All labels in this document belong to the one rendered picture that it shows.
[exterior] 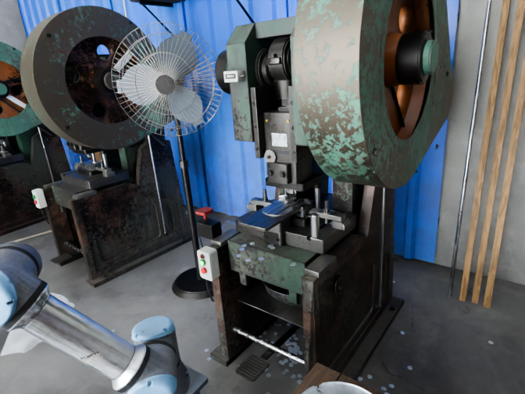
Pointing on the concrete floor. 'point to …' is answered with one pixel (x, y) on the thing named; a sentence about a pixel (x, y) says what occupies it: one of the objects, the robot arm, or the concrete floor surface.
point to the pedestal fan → (152, 88)
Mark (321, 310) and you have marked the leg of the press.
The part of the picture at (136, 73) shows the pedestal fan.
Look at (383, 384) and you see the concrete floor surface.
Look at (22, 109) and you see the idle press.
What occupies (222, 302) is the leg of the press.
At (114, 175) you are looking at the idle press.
